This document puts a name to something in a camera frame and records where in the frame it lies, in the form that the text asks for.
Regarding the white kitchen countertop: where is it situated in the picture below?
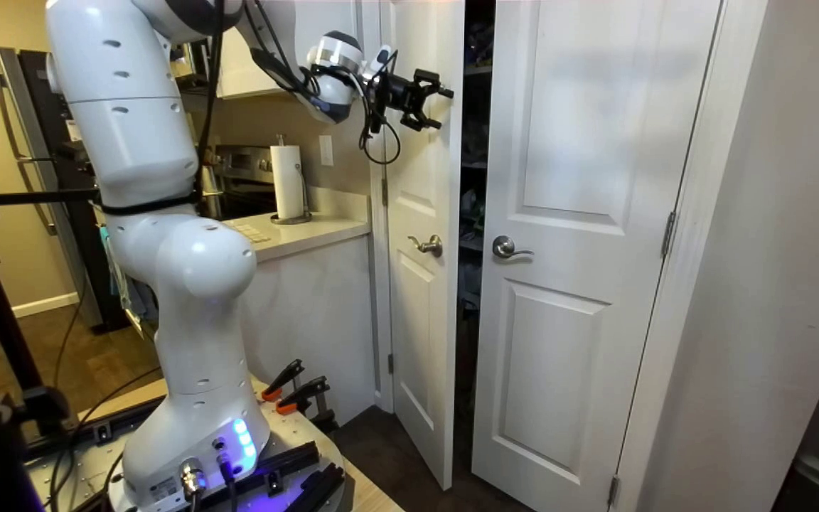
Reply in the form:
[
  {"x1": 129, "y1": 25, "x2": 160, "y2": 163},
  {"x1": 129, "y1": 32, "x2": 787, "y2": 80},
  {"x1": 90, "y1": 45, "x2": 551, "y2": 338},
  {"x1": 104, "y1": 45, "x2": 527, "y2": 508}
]
[{"x1": 227, "y1": 214, "x2": 370, "y2": 261}]

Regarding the black tripod stand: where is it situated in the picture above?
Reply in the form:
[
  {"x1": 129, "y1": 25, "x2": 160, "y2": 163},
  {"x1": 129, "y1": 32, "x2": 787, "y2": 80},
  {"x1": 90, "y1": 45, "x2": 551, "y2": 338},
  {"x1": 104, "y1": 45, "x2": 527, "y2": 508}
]
[{"x1": 0, "y1": 190, "x2": 89, "y2": 446}]

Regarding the black orange clamp upper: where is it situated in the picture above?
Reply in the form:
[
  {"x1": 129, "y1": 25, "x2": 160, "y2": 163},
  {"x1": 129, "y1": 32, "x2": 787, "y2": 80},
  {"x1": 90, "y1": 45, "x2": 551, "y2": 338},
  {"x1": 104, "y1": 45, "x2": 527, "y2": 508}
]
[{"x1": 261, "y1": 358, "x2": 305, "y2": 400}]

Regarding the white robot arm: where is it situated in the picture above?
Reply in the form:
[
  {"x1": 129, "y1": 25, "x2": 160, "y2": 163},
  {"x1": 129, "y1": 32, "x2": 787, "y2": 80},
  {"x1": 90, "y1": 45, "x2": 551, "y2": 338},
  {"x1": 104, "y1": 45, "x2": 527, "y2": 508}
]
[{"x1": 45, "y1": 0, "x2": 440, "y2": 512}]

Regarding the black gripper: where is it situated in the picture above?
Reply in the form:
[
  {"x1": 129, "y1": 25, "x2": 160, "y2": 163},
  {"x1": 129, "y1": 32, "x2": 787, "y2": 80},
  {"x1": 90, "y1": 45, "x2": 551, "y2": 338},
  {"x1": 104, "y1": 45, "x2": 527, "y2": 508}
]
[{"x1": 366, "y1": 68, "x2": 454, "y2": 130}]

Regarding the paper towel roll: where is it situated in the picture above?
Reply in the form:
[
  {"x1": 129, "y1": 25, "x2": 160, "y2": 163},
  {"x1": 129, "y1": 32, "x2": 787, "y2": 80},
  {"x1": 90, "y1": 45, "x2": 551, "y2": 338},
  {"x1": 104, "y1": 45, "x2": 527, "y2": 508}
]
[{"x1": 271, "y1": 144, "x2": 308, "y2": 221}]

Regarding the white pantry door with hinges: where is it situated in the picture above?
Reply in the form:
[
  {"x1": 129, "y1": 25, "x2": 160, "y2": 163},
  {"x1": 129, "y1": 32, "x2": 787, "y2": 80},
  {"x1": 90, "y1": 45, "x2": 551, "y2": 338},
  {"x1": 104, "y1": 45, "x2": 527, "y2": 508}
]
[{"x1": 471, "y1": 0, "x2": 722, "y2": 512}]

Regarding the metal lever door handle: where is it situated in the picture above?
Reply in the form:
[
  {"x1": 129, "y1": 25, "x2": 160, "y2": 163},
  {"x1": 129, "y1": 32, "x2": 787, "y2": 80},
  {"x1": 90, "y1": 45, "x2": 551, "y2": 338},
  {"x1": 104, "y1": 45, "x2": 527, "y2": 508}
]
[{"x1": 493, "y1": 235, "x2": 532, "y2": 265}]

